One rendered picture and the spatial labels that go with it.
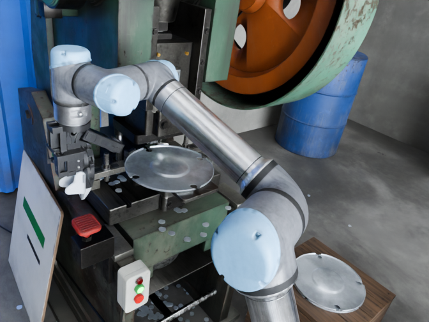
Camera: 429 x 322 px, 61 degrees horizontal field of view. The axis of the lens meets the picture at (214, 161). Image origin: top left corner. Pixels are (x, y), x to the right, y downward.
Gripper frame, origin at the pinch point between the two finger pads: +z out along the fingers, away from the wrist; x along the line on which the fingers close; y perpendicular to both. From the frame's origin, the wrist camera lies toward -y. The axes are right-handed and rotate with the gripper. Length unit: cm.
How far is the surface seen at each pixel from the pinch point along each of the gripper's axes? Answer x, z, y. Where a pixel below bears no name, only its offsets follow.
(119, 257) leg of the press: 4.2, 21.5, -7.4
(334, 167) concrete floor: -51, 85, -240
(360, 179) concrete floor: -28, 84, -242
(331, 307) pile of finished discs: 42, 49, -72
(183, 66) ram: -14.5, -25.2, -37.6
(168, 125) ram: -10.2, -8.6, -31.0
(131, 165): -16.5, 6.8, -22.3
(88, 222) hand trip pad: 0.2, 8.9, -0.6
